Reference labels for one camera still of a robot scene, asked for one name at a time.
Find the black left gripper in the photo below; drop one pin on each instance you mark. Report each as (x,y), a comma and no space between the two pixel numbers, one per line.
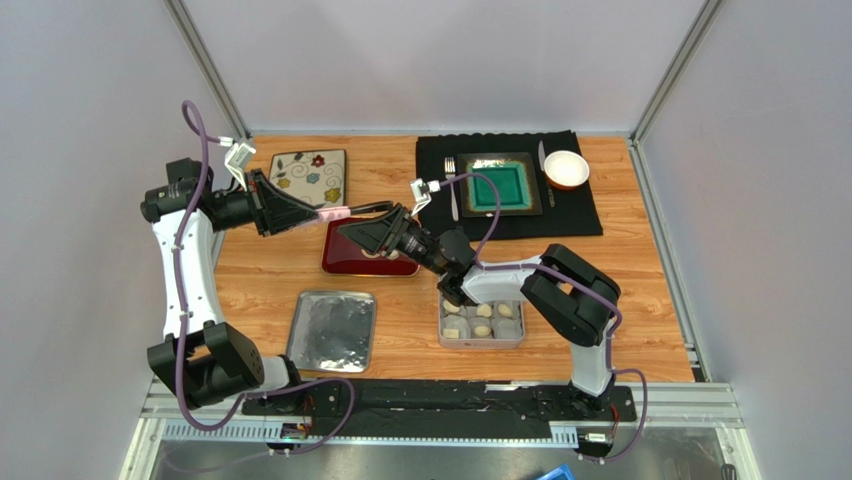
(272,210)

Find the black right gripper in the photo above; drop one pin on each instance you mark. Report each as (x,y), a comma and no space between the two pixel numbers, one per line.
(397,230)

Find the pink handled metal tongs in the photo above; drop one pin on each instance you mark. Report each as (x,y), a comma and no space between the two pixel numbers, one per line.
(330,214)

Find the red lacquer tray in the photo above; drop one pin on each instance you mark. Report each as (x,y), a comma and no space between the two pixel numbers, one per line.
(343,257)

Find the pink metal tin box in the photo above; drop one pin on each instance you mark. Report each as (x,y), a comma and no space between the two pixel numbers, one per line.
(498,323)

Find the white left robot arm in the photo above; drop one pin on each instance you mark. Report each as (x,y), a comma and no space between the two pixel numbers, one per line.
(202,359)

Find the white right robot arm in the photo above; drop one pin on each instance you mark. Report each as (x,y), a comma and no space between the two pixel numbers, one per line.
(576,299)

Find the floral square plate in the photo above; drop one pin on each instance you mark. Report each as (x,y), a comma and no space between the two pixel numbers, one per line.
(316,177)

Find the silver fork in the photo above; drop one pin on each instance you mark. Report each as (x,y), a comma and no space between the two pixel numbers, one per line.
(450,173)

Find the silver tin lid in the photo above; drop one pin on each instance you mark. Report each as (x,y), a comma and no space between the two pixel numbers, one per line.
(332,331)

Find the green square plate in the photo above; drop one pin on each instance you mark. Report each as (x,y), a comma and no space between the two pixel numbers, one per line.
(513,175)

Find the black cloth placemat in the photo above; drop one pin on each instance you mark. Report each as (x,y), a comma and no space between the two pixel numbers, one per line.
(574,212)

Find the white orange bowl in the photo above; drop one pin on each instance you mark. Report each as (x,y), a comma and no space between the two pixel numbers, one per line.
(566,170)

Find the blue plastic object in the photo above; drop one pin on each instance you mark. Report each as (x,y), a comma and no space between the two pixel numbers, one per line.
(561,472)

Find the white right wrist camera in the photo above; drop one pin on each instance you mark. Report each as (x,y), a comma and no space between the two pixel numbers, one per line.
(422,193)

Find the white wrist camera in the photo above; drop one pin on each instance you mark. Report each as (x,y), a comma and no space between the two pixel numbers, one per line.
(236,159)
(422,193)

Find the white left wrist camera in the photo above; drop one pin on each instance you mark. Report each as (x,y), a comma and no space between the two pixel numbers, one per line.
(236,159)

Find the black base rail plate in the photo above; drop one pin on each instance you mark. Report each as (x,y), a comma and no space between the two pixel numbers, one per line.
(442,409)

